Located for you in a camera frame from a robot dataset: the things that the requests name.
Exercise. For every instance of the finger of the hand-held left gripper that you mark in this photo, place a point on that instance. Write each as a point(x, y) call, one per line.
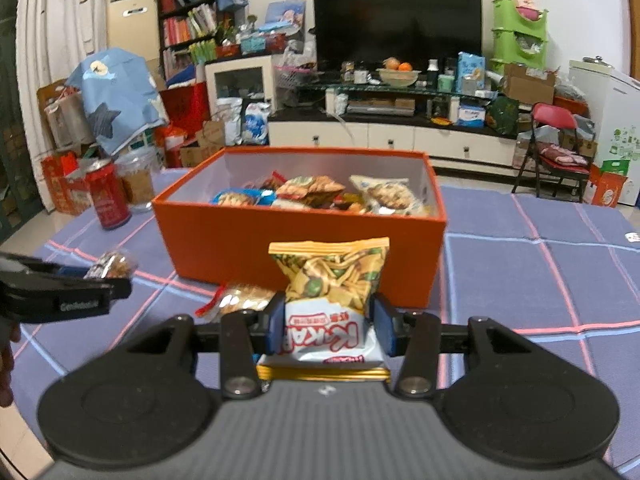
point(75, 300)
point(75, 272)

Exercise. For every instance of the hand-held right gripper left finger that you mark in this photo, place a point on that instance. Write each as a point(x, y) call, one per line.
point(277, 322)

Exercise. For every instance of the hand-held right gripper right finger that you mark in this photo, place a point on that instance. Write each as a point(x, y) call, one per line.
point(382, 325)

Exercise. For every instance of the clear-wrapped brown cake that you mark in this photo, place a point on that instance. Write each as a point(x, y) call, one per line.
point(112, 264)

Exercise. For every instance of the gold snack packet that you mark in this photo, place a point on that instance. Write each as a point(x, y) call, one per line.
point(325, 280)

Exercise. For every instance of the orange cardboard box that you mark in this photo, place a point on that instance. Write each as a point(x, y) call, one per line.
point(210, 245)

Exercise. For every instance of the clear packet with brown cracker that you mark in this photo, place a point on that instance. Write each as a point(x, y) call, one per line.
point(387, 195)

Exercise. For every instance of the blue snack packet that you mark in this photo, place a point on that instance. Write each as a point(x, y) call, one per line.
point(235, 198)

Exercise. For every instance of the person's left hand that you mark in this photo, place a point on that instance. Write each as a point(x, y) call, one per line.
point(7, 365)

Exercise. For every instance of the red can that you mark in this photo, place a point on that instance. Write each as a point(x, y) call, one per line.
point(107, 197)

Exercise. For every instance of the red white carton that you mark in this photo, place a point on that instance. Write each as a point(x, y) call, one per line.
point(62, 190)

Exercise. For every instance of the clear plastic jar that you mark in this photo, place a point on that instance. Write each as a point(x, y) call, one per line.
point(137, 185)

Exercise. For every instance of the blue checked tablecloth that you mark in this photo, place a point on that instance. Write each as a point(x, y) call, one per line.
point(525, 280)

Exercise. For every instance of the large worn cardboard box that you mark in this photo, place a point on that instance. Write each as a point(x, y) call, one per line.
point(60, 120)

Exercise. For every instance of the blue star print cloth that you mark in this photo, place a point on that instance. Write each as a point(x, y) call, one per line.
point(115, 95)

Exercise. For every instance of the white television cabinet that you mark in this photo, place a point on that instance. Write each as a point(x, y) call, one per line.
point(390, 140)

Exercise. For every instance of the red storage box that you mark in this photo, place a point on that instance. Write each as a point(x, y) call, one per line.
point(185, 107)

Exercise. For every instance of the white blue bag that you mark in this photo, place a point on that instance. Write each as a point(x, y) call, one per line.
point(256, 125)

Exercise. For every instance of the blue white tissue box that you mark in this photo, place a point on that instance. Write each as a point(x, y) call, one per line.
point(471, 115)

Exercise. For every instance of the dark green bag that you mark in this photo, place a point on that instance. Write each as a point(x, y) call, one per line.
point(502, 116)

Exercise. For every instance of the small white glass-door cabinet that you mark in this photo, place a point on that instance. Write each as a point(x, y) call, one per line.
point(237, 82)

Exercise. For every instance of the pink chair cushion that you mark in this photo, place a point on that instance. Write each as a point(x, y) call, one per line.
point(562, 156)

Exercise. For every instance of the white curtain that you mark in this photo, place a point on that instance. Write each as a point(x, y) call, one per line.
point(55, 25)

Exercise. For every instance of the fruit bowl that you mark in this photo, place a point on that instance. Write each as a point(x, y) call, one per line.
point(397, 77)

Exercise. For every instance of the beige floor air conditioner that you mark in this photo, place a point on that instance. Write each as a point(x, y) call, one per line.
point(132, 20)

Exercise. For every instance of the yellowish fruit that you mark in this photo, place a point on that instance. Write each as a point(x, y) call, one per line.
point(391, 64)

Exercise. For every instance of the orange white carton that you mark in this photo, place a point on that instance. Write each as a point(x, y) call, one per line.
point(605, 187)

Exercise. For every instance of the dark bookshelf with books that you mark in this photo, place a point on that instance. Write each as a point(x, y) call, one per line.
point(185, 30)

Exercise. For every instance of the red folding chair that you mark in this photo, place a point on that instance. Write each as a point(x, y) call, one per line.
point(552, 117)

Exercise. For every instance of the tall blue box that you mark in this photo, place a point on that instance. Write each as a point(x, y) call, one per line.
point(471, 70)

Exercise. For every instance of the brown cardboard box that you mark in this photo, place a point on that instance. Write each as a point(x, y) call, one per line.
point(527, 87)

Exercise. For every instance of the black flat television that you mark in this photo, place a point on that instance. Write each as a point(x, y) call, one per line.
point(395, 20)

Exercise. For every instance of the blue picture board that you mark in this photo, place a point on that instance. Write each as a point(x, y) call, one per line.
point(285, 12)

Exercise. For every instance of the green stacked plastic bins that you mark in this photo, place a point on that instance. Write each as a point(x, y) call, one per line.
point(502, 35)

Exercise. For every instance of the white chest freezer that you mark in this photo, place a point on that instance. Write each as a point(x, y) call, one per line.
point(615, 110)

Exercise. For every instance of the wooden wall shelf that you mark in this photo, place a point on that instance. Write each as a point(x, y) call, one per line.
point(634, 20)

